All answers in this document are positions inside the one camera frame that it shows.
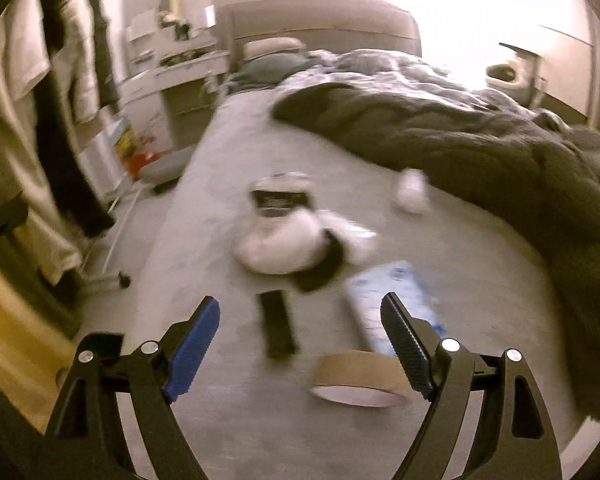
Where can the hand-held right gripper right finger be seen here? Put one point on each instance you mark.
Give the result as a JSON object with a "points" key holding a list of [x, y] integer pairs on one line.
{"points": [[405, 340]]}

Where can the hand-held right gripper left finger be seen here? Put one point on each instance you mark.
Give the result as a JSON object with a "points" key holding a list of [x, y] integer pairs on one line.
{"points": [[192, 350]]}

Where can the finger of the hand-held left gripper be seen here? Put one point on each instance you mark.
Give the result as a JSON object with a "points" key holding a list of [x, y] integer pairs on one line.
{"points": [[2, 220]]}

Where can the black and white tissue packet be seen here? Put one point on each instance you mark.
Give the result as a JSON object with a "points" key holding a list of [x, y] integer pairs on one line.
{"points": [[280, 245]]}

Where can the beige garment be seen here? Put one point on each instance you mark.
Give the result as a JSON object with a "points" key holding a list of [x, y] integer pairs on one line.
{"points": [[25, 200]]}

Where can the cardboard tape roll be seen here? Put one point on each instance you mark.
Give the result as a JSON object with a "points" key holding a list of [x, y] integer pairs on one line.
{"points": [[357, 377]]}

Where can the blue and white plastic packet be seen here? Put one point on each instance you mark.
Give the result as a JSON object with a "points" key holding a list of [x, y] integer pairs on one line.
{"points": [[370, 290]]}

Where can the black rectangular box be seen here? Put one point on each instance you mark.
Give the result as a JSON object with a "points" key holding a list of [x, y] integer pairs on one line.
{"points": [[279, 325]]}

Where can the yellow picture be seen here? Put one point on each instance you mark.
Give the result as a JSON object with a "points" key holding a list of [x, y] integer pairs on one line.
{"points": [[122, 142]]}

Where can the rolled bubble wrap piece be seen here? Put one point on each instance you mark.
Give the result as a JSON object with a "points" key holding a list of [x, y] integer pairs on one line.
{"points": [[410, 192]]}

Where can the red bag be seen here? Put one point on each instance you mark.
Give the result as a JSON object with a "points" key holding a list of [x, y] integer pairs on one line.
{"points": [[140, 162]]}

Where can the white jacket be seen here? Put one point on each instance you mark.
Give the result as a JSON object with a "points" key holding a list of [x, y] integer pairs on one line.
{"points": [[77, 75]]}

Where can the grey stool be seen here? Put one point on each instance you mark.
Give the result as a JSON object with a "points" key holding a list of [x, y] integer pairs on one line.
{"points": [[165, 170]]}

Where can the white shirt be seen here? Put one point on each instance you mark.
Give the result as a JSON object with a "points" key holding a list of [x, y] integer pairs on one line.
{"points": [[15, 45]]}

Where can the dark grey fuzzy blanket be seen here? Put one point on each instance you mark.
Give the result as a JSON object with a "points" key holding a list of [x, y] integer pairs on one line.
{"points": [[480, 160]]}

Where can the dark green garment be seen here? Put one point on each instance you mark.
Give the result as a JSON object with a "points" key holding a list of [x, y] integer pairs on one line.
{"points": [[102, 45]]}

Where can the white dressing table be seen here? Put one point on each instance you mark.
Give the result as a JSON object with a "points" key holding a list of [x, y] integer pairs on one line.
{"points": [[180, 75]]}

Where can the grey patterned duvet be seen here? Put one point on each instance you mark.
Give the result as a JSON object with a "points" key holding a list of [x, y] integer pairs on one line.
{"points": [[405, 70]]}

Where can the round mirror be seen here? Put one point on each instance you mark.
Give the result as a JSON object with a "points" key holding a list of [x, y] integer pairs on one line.
{"points": [[185, 5]]}

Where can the cream cat tree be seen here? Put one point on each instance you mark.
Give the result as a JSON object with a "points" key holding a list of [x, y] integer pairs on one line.
{"points": [[507, 72]]}

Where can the silver lamp shade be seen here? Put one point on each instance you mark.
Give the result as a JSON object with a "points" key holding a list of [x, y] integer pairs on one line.
{"points": [[209, 16]]}

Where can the grey green pillow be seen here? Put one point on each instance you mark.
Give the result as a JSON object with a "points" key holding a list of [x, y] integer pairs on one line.
{"points": [[270, 67]]}

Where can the beige pillow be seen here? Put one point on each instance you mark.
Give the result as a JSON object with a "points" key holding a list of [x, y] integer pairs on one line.
{"points": [[272, 47]]}

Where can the beige padded headboard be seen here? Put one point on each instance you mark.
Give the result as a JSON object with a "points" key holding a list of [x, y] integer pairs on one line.
{"points": [[320, 20]]}

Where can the white clothes rack frame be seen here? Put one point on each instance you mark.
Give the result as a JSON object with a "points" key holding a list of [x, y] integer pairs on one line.
{"points": [[125, 210]]}

